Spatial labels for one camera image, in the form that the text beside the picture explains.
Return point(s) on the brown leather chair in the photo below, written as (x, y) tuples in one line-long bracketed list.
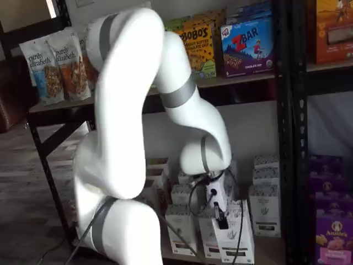
[(13, 96)]

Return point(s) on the white box green strip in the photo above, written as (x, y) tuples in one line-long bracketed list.
[(237, 243), (265, 176), (264, 209), (266, 161)]

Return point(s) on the black metal shelving unit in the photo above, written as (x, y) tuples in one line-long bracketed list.
[(296, 193), (284, 138)]

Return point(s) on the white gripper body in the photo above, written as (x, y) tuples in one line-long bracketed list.
[(218, 193)]

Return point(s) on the orange snack box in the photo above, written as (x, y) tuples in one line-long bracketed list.
[(335, 16)]

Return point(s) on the yellow purely elizabeth oatmeal box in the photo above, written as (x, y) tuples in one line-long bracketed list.
[(158, 190), (157, 163), (157, 175)]

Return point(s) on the white box yellow strip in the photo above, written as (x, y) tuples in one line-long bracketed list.
[(184, 179), (179, 229), (180, 194)]

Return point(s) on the green Bobo's apple pie box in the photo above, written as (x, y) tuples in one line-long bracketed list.
[(176, 23)]

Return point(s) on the blue Z Bar box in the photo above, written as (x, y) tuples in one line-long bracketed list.
[(248, 49), (251, 11)]

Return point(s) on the yellow Bobo's peanut butter box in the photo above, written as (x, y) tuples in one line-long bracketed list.
[(218, 19), (202, 49)]

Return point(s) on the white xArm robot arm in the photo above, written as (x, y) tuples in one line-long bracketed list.
[(124, 110)]

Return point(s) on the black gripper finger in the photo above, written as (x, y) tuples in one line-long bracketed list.
[(222, 220)]

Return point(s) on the translucent plastic sheet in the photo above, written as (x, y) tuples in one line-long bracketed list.
[(331, 124)]

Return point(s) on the purple Annie's snack box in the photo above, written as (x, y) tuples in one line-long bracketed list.
[(325, 171), (335, 237), (333, 200)]

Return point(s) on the orange purely elizabeth granola bag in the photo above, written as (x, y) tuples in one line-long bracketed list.
[(73, 71)]

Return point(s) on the blue purely elizabeth granola bag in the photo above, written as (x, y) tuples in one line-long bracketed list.
[(41, 77)]

